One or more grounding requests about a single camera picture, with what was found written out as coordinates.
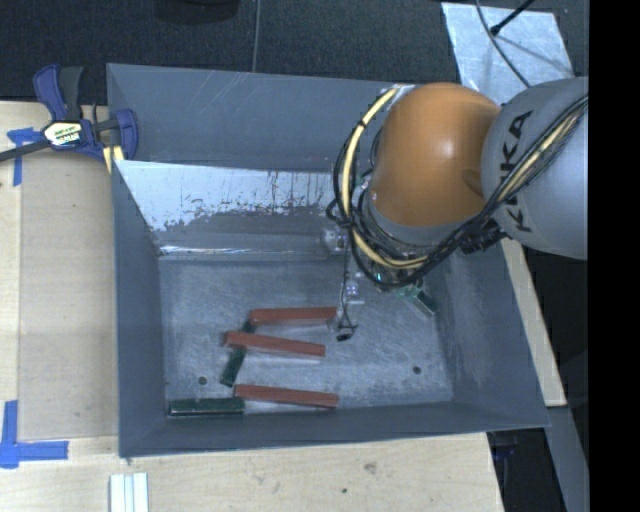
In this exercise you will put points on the dark green flat block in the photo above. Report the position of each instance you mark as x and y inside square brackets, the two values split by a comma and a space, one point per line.
[233, 365]
[206, 406]

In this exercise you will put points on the red-brown flat block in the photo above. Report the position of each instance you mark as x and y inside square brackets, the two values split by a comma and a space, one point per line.
[292, 315]
[275, 344]
[287, 396]

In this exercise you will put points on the grey metal bin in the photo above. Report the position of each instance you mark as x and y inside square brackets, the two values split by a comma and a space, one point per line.
[300, 130]

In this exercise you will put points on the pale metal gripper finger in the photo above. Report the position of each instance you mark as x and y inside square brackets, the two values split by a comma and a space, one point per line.
[351, 292]
[335, 241]

